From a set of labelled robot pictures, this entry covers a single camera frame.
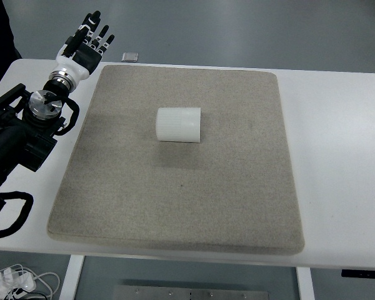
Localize white cable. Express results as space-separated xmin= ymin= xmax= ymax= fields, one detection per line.
xmin=0 ymin=263 xmax=62 ymax=300

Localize grey metal plate with screws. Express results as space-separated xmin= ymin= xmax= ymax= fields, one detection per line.
xmin=114 ymin=284 xmax=271 ymax=300

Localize white power strip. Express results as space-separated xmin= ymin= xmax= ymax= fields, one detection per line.
xmin=0 ymin=267 xmax=37 ymax=292

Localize beige felt mat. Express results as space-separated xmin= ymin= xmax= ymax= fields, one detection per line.
xmin=46 ymin=64 xmax=306 ymax=258

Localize white ribbed cup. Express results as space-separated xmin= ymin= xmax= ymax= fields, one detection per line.
xmin=155 ymin=107 xmax=203 ymax=144

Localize black table control panel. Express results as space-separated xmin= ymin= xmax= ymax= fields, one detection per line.
xmin=341 ymin=269 xmax=375 ymax=278

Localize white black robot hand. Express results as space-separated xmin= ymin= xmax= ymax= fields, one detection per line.
xmin=51 ymin=10 xmax=116 ymax=83

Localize white table leg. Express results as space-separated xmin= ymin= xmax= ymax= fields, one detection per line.
xmin=59 ymin=255 xmax=86 ymax=300
xmin=296 ymin=267 xmax=316 ymax=300

